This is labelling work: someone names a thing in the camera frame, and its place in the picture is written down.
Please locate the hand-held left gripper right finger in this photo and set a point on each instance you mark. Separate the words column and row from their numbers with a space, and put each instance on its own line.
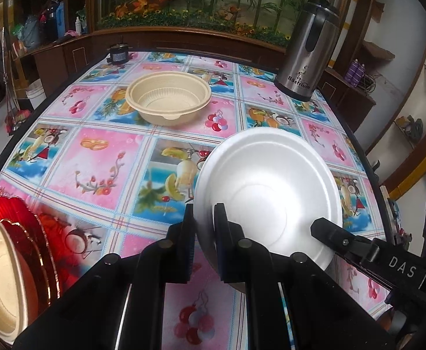
column 221, row 248

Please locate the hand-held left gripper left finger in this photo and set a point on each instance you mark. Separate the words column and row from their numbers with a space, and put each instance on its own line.
column 187, row 248

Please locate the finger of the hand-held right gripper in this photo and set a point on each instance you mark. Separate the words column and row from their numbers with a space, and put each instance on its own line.
column 340, row 240

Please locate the white foam bowl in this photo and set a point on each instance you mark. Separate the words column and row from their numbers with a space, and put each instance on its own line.
column 271, row 175

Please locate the gold-rimmed red glass plate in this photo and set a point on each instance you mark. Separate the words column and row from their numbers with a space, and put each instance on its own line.
column 32, row 259

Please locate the large red glass plate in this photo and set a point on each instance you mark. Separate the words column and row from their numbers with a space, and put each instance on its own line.
column 12, row 207

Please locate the dark grey table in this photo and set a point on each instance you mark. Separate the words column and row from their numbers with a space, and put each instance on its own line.
column 366, row 164

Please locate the fruit-print tablecloth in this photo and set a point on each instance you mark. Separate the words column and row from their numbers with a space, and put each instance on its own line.
column 100, row 175

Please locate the purple bottle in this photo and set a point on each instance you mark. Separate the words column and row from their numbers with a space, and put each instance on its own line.
column 360, row 76
column 351, row 73

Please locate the stainless steel thermos jug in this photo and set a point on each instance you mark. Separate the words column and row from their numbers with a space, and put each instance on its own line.
column 304, row 62

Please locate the small black device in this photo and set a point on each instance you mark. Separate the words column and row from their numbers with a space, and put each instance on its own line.
column 118, row 54

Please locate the white plastic bucket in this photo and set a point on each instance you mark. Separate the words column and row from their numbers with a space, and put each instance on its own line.
column 35, row 94

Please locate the red mop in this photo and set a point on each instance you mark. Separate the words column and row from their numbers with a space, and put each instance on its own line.
column 14, row 116

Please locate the wooden cabinet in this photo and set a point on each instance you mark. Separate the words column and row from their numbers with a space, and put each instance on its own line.
column 82, row 54

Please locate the artificial flower planter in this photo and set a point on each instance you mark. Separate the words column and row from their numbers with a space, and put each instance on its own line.
column 198, row 7

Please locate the pink cloth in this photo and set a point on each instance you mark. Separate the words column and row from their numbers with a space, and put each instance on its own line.
column 71, row 34

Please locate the white spray bottle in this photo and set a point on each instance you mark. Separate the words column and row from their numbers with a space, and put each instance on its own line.
column 78, row 25

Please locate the blue thermos flask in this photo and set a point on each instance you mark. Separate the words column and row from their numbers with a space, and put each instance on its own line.
column 60, row 20

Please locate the black bottle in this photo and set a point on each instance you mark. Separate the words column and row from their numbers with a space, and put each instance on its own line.
column 49, row 22

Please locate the grey-blue thermos flask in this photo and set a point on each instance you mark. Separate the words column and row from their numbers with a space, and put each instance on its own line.
column 31, row 32

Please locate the wooden wall shelf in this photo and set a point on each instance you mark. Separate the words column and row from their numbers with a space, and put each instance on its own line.
column 380, row 51

